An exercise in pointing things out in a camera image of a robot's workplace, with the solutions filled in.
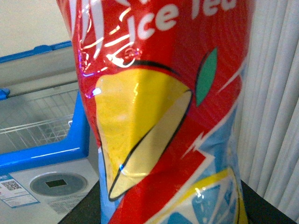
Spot red ice tea bottle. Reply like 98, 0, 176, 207
57, 0, 255, 224

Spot white blue chest freezer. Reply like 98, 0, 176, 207
0, 41, 100, 224

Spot glass sliding freezer lid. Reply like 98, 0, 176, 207
0, 41, 77, 100

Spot oval grey temperature control panel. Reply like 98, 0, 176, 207
30, 172, 87, 197

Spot white vertical blinds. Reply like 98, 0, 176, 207
235, 0, 299, 210

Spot pale blue instruction sticker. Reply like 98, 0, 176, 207
46, 192, 88, 214

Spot energy efficiency label sticker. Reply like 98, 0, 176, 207
0, 174, 40, 208

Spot white wire freezer basket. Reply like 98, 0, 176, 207
0, 90, 78, 154

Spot blue freezer lid handle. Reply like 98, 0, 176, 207
33, 45, 53, 54

